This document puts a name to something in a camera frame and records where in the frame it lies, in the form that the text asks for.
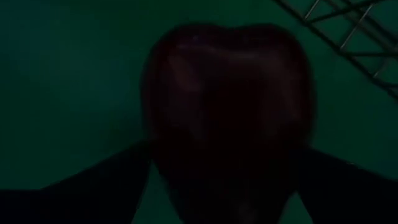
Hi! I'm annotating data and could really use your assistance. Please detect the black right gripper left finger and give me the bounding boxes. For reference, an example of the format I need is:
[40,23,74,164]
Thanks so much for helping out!
[0,140,154,224]

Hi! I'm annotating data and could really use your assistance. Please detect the bronze wire basket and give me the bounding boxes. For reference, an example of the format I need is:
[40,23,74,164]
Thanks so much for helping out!
[273,0,398,100]

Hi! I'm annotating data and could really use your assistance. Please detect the red apple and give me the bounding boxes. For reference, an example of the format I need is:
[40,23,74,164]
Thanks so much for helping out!
[141,23,317,224]

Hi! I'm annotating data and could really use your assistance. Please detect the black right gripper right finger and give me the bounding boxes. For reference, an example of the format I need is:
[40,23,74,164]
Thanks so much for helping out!
[297,146,398,224]

